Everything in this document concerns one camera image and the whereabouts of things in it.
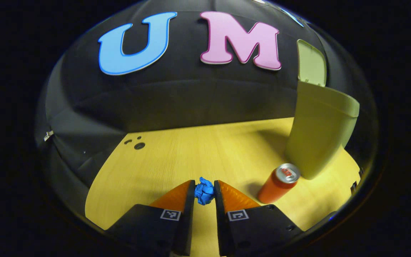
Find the black backdrop cloth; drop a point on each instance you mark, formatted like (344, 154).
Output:
(191, 96)

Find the orange pop can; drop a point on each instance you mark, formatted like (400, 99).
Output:
(275, 187)

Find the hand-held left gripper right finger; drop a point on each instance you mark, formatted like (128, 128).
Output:
(221, 228)

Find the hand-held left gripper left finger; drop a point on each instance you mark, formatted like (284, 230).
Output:
(187, 228)

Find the blue paper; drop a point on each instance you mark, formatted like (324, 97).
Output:
(204, 191)

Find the silver cloth clip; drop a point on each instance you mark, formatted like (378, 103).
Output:
(48, 135)

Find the pale green desktop garbage bin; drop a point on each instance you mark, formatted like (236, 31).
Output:
(316, 135)

